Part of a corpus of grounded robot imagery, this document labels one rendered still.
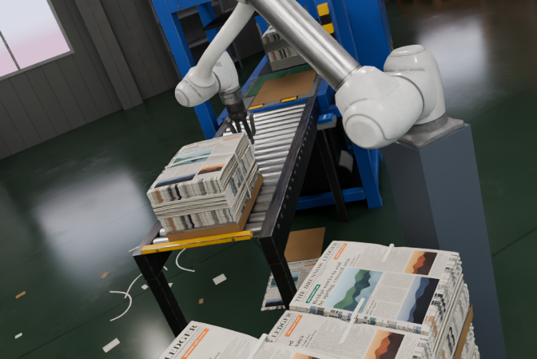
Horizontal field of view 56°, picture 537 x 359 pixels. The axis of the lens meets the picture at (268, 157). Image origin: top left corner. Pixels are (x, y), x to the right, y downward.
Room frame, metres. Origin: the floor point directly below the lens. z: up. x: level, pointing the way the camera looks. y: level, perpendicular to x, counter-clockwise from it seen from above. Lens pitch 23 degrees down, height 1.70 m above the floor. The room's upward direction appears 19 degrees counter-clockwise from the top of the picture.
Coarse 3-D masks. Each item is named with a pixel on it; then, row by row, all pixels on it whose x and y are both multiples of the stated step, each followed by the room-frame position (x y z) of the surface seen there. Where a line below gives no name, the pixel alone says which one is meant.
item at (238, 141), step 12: (192, 144) 1.95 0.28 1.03; (204, 144) 1.90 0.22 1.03; (216, 144) 1.85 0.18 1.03; (228, 144) 1.81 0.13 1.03; (240, 144) 1.79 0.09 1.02; (180, 156) 1.86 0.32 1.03; (192, 156) 1.82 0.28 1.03; (240, 156) 1.76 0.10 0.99; (252, 156) 1.85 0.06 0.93; (252, 168) 1.81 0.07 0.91; (252, 180) 1.77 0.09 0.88
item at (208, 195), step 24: (192, 168) 1.70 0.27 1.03; (216, 168) 1.62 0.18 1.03; (168, 192) 1.60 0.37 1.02; (192, 192) 1.57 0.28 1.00; (216, 192) 1.55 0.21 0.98; (240, 192) 1.63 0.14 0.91; (168, 216) 1.61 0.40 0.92; (192, 216) 1.58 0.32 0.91; (216, 216) 1.55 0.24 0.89; (240, 216) 1.57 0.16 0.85
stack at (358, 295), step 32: (352, 256) 1.18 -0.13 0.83; (384, 256) 1.13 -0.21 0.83; (416, 256) 1.09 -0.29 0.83; (448, 256) 1.04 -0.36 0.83; (320, 288) 1.09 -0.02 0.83; (352, 288) 1.05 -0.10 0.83; (384, 288) 1.01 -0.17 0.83; (416, 288) 0.97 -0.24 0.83; (448, 288) 0.96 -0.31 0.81; (288, 320) 1.01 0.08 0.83; (320, 320) 0.98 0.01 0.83; (352, 320) 0.94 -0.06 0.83; (384, 320) 0.91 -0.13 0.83; (416, 320) 0.87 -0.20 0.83; (448, 320) 0.93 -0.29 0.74; (320, 352) 0.88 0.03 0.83; (352, 352) 0.85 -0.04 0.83; (384, 352) 0.82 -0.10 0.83; (416, 352) 0.79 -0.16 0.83; (448, 352) 0.89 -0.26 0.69
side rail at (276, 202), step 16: (304, 112) 2.52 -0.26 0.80; (320, 112) 2.71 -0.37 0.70; (304, 128) 2.30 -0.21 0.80; (304, 144) 2.19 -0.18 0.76; (288, 160) 2.00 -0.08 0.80; (304, 160) 2.11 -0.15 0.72; (288, 176) 1.85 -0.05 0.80; (304, 176) 2.04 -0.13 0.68; (288, 192) 1.77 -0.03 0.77; (272, 208) 1.64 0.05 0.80; (288, 208) 1.71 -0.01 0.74; (272, 224) 1.53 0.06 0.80; (288, 224) 1.65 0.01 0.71; (272, 240) 1.47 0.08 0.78; (272, 256) 1.47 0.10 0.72
